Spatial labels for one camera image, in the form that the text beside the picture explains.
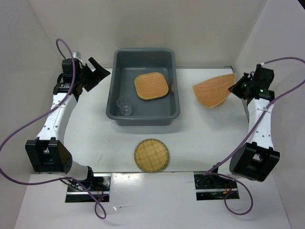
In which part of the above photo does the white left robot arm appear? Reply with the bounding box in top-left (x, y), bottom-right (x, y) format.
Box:
top-left (25, 53), bottom-right (110, 191)

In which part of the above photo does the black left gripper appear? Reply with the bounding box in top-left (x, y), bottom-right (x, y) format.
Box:
top-left (77, 57), bottom-right (110, 92)

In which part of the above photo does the square woven bamboo tray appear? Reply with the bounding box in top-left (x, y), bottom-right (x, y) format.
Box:
top-left (134, 72), bottom-right (169, 100)

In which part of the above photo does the grey plastic bin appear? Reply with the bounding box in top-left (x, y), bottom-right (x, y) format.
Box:
top-left (106, 48), bottom-right (180, 126)

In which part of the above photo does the round orange woven tray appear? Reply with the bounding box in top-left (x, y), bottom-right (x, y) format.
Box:
top-left (210, 99), bottom-right (226, 108)

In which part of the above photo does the clear plastic cup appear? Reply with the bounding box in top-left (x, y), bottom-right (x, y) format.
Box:
top-left (116, 96), bottom-right (132, 116)

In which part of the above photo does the fan-shaped woven bamboo tray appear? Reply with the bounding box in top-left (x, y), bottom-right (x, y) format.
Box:
top-left (193, 73), bottom-right (236, 108)

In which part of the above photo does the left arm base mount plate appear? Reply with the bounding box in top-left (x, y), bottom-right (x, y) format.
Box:
top-left (64, 173), bottom-right (112, 203)

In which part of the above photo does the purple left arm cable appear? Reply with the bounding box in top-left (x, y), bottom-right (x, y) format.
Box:
top-left (0, 39), bottom-right (108, 219)

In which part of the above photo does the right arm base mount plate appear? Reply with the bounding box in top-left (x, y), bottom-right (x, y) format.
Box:
top-left (193, 173), bottom-right (240, 201)

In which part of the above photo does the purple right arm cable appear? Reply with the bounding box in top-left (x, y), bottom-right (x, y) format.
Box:
top-left (202, 56), bottom-right (305, 215)

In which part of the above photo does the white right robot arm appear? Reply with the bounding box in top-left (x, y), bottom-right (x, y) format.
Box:
top-left (229, 64), bottom-right (280, 182)

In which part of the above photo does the round yellow bamboo tray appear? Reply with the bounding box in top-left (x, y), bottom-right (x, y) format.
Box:
top-left (133, 138), bottom-right (170, 173)

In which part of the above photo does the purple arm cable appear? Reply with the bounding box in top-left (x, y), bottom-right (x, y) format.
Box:
top-left (202, 56), bottom-right (305, 215)
top-left (0, 39), bottom-right (108, 219)

